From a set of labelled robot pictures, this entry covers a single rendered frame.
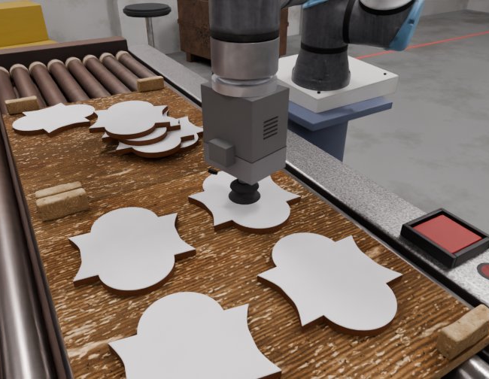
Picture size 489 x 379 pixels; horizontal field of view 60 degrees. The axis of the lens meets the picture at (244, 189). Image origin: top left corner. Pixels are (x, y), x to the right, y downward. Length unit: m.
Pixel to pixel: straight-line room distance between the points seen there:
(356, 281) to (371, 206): 0.20
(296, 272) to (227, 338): 0.11
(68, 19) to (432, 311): 4.62
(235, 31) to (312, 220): 0.25
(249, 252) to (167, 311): 0.12
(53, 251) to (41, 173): 0.20
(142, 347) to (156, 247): 0.13
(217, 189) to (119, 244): 0.16
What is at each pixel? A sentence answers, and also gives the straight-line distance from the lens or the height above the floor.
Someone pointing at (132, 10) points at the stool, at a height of 0.70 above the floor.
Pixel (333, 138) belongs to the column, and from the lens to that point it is 1.14.
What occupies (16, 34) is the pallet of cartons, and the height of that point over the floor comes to 0.49.
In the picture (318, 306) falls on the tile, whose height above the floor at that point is 0.95.
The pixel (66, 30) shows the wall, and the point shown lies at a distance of 4.86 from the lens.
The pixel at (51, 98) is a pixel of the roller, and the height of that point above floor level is 0.92.
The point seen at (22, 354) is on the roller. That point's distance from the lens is 0.46.
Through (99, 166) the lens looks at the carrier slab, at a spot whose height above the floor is 0.94.
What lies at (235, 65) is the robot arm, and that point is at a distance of 0.46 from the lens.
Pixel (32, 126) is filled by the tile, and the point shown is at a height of 0.95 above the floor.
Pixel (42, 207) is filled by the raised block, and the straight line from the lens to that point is 0.58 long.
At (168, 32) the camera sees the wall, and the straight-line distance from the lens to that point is 5.20.
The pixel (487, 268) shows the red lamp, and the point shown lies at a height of 0.92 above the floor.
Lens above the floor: 1.25
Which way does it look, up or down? 32 degrees down
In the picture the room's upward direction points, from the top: straight up
